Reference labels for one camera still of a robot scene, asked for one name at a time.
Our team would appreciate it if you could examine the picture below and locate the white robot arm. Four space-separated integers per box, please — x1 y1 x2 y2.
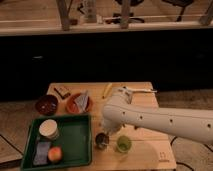
102 87 213 145

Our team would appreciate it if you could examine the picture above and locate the metal cup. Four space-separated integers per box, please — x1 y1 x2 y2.
95 133 109 150

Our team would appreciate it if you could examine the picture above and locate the green plastic cup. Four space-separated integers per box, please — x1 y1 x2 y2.
116 135 132 153

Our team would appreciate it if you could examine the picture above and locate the yellow banana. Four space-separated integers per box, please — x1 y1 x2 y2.
102 83 113 99

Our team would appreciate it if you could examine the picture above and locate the grey folded cloth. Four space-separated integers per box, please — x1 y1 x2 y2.
74 91 89 113

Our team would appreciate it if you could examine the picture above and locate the orange bowl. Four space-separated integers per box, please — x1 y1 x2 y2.
65 93 93 114

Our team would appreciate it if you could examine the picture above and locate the brown chocolate bar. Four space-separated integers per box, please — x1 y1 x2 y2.
54 86 70 99

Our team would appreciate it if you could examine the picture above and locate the green plastic tray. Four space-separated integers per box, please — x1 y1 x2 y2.
20 115 92 171

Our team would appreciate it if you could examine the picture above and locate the dark brown bowl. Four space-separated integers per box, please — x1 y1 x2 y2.
35 94 58 116

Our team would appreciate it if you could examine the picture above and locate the white round canister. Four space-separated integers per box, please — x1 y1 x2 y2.
39 119 59 140

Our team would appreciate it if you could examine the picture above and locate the red yellow apple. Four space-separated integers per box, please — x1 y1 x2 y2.
48 146 63 163

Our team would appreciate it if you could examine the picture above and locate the grey sponge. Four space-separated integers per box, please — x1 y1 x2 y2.
33 141 51 166

